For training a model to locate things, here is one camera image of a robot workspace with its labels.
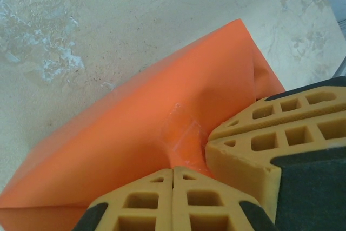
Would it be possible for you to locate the clear tape piece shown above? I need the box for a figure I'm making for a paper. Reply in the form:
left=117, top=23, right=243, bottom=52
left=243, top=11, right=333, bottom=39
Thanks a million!
left=161, top=102, right=210, bottom=174

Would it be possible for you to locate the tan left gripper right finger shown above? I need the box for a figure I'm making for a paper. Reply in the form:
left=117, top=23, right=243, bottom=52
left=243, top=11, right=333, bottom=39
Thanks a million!
left=172, top=166, right=277, bottom=231

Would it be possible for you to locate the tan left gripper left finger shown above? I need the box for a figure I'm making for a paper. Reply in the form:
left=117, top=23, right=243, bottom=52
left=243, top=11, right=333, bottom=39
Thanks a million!
left=72, top=168, right=174, bottom=231

